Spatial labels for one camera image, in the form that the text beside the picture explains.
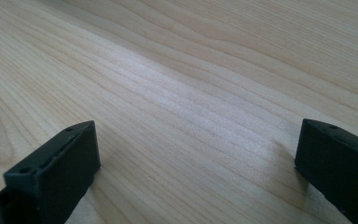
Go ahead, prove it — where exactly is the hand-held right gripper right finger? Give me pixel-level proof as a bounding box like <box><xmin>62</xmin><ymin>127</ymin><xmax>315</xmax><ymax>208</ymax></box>
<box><xmin>294</xmin><ymin>118</ymin><xmax>358</xmax><ymax>224</ymax></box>

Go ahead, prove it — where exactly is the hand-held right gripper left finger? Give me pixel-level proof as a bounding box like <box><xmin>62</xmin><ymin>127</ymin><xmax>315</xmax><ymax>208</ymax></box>
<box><xmin>0</xmin><ymin>119</ymin><xmax>102</xmax><ymax>224</ymax></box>

